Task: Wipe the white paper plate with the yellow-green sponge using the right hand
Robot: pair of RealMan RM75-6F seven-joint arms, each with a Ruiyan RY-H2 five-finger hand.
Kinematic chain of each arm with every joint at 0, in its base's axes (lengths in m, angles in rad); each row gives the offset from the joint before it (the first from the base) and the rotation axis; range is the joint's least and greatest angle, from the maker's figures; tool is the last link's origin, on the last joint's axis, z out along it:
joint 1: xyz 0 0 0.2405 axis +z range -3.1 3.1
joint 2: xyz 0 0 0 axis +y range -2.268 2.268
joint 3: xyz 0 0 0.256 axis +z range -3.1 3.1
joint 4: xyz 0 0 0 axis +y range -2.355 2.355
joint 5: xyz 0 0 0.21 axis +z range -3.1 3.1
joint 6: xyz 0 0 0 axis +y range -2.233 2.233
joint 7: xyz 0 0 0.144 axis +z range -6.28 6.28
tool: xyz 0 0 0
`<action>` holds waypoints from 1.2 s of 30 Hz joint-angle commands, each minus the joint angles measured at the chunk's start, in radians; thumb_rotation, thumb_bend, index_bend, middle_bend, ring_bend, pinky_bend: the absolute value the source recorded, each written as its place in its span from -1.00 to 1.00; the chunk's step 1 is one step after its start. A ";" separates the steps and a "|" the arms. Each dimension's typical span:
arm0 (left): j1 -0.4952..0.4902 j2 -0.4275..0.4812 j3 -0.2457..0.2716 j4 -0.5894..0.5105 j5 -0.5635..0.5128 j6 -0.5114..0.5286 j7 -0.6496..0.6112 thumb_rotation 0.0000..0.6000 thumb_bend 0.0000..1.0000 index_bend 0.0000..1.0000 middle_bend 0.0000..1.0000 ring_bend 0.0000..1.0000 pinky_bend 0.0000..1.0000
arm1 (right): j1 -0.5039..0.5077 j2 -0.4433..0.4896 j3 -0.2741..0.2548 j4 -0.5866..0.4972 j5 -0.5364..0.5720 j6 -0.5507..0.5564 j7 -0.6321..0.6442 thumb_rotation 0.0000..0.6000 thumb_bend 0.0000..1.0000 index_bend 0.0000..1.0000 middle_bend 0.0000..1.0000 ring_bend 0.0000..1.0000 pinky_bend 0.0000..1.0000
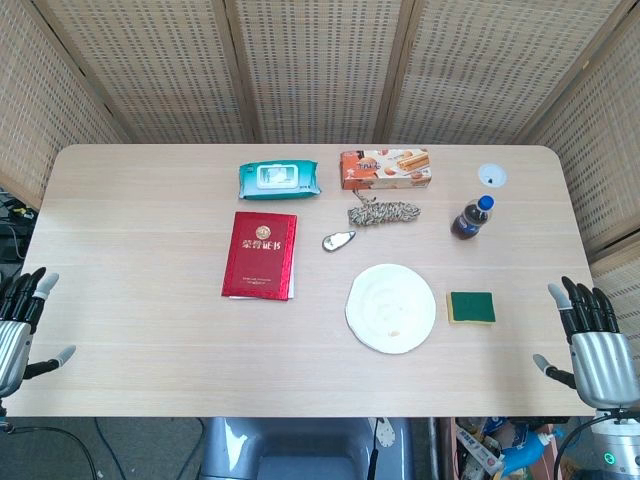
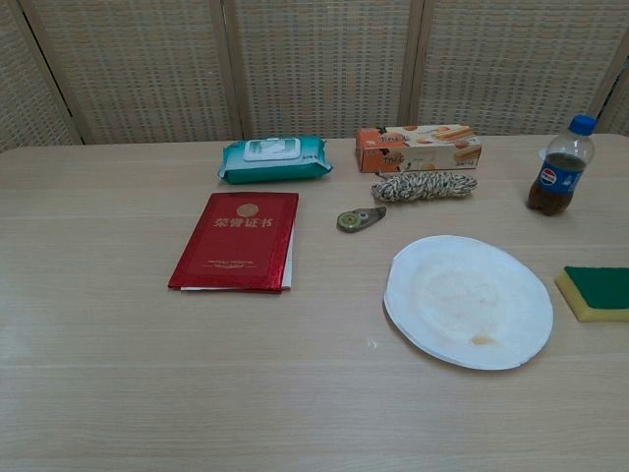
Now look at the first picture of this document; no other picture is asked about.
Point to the woven folding screen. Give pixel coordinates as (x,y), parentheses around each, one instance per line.
(320,70)

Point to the cola bottle blue cap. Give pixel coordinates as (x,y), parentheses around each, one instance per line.
(470,220)

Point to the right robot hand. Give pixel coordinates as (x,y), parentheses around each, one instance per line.
(602,365)

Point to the white perforated metal bracket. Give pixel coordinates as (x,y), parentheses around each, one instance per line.
(385,434)

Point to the box of clutter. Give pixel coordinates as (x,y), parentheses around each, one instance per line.
(475,450)

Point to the blue plastic bottle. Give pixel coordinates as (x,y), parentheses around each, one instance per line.
(522,450)

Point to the red certificate book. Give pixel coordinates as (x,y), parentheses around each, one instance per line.
(260,257)

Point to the white plate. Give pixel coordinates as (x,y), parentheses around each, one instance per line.
(390,309)

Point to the teal wet wipes pack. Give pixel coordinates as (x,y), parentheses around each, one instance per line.
(277,179)

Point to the green yellow sponge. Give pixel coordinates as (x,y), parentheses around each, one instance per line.
(472,306)

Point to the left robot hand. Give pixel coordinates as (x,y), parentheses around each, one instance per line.
(12,345)

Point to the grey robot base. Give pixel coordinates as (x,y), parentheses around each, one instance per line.
(300,450)

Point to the correction tape dispenser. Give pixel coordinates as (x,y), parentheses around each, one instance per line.
(337,240)

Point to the orange biscuit box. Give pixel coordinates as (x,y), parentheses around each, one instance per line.
(385,169)

